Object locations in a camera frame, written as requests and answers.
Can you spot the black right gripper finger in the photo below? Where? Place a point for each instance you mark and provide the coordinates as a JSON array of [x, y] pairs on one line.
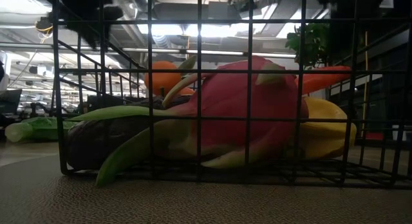
[[346, 43]]

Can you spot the red orange box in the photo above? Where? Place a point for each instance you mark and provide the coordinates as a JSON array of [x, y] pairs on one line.
[[375, 136]]

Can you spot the long ceiling light tube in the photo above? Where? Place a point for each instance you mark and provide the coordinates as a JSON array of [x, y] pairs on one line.
[[219, 52]]

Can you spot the dark purple eggplant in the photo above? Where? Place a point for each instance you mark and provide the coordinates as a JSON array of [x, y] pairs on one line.
[[93, 140]]

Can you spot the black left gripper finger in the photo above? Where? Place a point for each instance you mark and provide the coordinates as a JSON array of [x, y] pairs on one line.
[[91, 34]]

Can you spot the mandarin cluster with broad leaf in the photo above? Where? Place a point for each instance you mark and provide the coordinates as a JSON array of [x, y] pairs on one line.
[[162, 77]]

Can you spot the green potted plant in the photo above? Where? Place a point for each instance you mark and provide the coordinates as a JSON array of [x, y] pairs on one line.
[[313, 40]]

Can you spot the dark computer monitor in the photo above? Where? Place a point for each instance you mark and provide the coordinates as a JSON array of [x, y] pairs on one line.
[[9, 101]]

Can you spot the pink dragon fruit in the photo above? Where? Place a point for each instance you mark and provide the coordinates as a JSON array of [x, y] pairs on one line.
[[225, 98]]

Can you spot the green romaine lettuce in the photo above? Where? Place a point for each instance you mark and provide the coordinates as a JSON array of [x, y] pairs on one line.
[[35, 129]]

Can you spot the orange carrot with green leaves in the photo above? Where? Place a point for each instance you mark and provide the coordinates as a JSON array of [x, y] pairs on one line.
[[322, 77]]

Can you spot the bright ceiling light panel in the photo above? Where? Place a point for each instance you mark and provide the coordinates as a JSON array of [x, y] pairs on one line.
[[174, 29]]

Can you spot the grey round mat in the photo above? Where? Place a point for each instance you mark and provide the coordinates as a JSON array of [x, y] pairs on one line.
[[193, 204]]

